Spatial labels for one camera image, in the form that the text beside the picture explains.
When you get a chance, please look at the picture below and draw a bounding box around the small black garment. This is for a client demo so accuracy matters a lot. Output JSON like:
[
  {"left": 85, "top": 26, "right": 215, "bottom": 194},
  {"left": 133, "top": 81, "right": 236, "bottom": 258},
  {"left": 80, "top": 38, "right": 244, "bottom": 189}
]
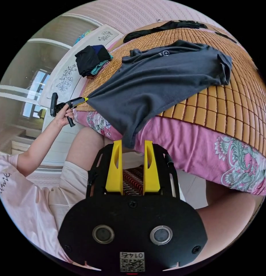
[{"left": 214, "top": 31, "right": 238, "bottom": 44}]

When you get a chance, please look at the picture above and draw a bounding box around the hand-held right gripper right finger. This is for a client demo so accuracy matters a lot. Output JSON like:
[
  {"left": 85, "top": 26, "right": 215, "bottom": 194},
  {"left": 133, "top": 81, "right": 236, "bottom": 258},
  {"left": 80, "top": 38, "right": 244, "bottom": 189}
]
[{"left": 143, "top": 140, "right": 161, "bottom": 193}]

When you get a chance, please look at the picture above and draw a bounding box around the white floral headboard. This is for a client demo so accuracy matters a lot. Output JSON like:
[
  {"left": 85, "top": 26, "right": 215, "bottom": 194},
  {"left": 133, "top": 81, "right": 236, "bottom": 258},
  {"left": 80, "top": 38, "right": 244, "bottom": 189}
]
[{"left": 38, "top": 24, "right": 120, "bottom": 106}]

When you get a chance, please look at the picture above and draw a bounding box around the person's left hand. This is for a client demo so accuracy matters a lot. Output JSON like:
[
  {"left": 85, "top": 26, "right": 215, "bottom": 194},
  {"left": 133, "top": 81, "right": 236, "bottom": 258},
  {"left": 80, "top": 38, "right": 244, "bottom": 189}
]
[{"left": 56, "top": 105, "right": 75, "bottom": 128}]

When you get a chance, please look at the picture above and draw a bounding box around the person's body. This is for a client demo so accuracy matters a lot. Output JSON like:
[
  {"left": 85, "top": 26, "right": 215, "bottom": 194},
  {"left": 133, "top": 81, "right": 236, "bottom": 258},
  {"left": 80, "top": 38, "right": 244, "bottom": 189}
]
[{"left": 0, "top": 126, "right": 263, "bottom": 273}]

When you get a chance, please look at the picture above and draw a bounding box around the person's left forearm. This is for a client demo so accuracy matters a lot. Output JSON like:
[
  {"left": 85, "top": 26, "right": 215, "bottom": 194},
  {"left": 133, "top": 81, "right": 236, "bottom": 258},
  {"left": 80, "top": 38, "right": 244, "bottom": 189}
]
[{"left": 16, "top": 118, "right": 65, "bottom": 178}]

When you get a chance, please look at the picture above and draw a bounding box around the pile of clothes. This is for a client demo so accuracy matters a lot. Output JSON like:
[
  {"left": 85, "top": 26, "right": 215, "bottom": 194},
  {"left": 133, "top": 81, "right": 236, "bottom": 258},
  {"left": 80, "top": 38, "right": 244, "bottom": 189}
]
[{"left": 75, "top": 45, "right": 114, "bottom": 81}]

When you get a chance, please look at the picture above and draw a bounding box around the window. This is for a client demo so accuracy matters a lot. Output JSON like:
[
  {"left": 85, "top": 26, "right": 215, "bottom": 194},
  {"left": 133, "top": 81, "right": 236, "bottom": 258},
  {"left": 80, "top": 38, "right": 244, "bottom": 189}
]
[{"left": 20, "top": 68, "right": 52, "bottom": 119}]

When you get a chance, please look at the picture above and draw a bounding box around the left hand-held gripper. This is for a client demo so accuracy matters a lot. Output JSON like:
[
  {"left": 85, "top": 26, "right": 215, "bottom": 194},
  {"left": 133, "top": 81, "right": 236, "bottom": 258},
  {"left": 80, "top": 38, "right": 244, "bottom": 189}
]
[{"left": 56, "top": 97, "right": 89, "bottom": 127}]

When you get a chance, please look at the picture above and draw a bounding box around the long black garment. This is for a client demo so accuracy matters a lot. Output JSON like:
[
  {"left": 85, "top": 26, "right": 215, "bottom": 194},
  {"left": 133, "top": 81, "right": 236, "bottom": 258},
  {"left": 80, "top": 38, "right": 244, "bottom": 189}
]
[{"left": 123, "top": 20, "right": 209, "bottom": 43}]

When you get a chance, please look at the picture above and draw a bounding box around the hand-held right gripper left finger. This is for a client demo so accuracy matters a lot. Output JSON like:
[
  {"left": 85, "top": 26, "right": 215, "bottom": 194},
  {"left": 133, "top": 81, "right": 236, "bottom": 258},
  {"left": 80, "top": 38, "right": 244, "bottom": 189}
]
[{"left": 105, "top": 139, "right": 124, "bottom": 193}]

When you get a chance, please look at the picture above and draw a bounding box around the gray short sleeve shirt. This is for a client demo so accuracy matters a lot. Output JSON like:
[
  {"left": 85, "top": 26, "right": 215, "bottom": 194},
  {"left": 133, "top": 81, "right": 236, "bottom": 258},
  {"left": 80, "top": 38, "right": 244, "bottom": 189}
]
[{"left": 86, "top": 39, "right": 233, "bottom": 150}]

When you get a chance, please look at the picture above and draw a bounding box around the bed with woven mat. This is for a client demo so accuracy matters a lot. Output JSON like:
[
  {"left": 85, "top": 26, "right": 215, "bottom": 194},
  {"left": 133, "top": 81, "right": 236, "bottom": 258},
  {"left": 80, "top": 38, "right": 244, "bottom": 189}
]
[{"left": 73, "top": 21, "right": 266, "bottom": 197}]

